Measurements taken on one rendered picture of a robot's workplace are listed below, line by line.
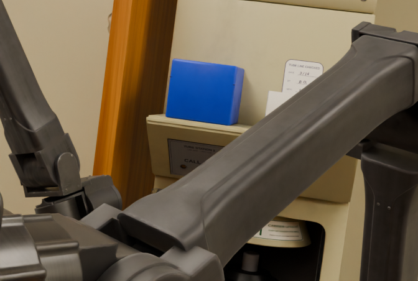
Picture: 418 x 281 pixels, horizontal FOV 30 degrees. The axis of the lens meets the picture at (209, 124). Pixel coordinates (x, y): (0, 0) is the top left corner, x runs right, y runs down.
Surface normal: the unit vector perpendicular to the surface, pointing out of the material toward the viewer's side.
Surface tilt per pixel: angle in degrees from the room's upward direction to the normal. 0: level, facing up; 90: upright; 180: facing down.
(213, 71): 90
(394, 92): 98
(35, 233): 26
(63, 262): 58
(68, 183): 78
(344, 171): 135
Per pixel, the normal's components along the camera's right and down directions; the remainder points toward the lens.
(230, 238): 0.84, 0.23
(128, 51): 0.98, 0.14
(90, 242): 0.22, -0.97
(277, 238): 0.30, -0.32
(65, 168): 0.78, -0.08
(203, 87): -0.16, 0.04
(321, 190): -0.20, 0.72
